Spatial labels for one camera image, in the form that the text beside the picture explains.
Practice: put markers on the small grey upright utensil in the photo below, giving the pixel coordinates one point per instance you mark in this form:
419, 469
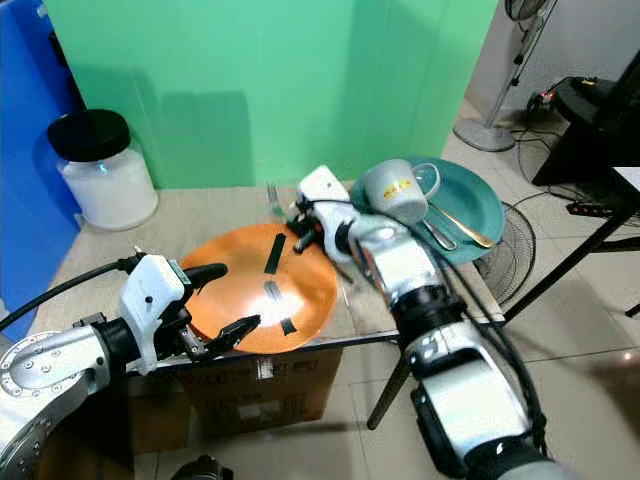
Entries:
273, 198

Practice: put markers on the white standing fan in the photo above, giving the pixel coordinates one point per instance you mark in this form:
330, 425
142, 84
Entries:
510, 90

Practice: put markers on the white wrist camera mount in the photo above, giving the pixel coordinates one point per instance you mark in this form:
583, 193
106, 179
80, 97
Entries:
325, 193
153, 295

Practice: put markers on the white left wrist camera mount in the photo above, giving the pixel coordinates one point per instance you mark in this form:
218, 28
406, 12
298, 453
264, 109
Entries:
153, 295

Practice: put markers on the silver spoon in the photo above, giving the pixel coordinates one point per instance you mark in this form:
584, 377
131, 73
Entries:
440, 235

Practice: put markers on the teal round plate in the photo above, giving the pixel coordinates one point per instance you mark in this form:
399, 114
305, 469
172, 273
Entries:
470, 195

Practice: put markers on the long grey black strip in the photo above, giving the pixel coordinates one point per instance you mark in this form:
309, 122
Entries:
281, 308

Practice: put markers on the blue board panel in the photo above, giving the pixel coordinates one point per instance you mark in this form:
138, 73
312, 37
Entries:
30, 130

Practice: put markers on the grey mug with yellow print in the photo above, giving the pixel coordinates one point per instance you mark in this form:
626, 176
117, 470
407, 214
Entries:
395, 188

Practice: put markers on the large brown cardboard box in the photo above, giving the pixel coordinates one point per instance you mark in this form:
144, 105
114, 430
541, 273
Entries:
260, 395

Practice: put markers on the small brown cardboard box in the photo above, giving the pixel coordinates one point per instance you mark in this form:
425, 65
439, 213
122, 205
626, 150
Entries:
160, 410

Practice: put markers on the green backdrop board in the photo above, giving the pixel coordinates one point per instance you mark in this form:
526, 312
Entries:
260, 80

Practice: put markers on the short black strip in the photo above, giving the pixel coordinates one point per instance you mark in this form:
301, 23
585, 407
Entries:
275, 253

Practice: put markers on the black side stand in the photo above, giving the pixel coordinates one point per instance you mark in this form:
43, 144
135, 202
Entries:
595, 130

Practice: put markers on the black power strip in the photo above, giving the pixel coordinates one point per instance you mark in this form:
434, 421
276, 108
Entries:
590, 208

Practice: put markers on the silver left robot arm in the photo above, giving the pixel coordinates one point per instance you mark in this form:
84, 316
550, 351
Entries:
50, 385

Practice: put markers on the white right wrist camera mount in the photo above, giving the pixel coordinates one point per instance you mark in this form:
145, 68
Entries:
325, 193

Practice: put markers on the black robot foot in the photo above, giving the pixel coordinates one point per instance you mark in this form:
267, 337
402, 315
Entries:
205, 468

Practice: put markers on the white jar with black lid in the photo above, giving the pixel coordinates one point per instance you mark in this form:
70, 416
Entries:
105, 180

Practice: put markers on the black table leg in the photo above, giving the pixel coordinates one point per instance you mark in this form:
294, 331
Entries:
388, 392

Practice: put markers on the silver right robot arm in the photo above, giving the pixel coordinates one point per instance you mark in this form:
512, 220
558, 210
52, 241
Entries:
450, 360

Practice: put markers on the orange round plate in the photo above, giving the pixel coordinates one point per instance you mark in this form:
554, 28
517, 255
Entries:
260, 270

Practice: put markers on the gold spoon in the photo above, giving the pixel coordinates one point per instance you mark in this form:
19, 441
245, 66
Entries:
465, 230

